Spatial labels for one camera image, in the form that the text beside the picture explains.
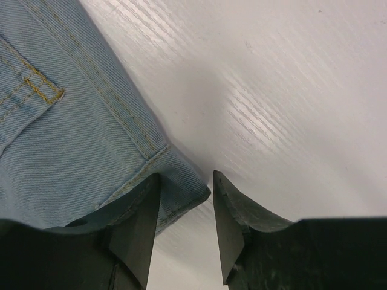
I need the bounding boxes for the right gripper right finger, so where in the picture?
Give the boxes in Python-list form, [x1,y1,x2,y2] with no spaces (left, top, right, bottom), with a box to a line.
[213,171,386,289]

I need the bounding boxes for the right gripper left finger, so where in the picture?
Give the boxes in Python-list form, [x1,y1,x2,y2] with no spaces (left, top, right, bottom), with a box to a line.
[1,174,161,289]

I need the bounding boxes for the light blue denim skirt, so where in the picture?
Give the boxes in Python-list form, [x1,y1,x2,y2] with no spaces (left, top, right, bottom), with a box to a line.
[1,1,210,231]

